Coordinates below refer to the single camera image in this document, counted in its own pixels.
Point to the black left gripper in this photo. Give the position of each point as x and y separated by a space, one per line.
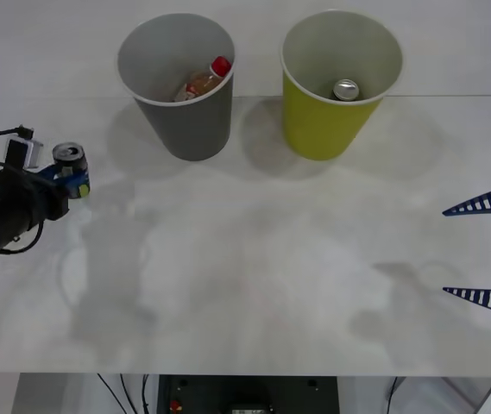
33 194

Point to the black and blue drink can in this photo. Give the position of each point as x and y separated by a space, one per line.
69 157

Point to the grey plastic bin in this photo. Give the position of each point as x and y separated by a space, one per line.
193 129

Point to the red-capped plastic bottle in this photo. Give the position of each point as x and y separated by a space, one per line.
205 81

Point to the silver-topped drink can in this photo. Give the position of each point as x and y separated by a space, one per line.
345 89

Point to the yellow-green plastic bin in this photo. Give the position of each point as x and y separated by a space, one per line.
322 125

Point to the black robot torso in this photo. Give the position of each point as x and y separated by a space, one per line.
245 392

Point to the pale grey left wrist camera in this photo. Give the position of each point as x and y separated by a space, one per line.
25 153

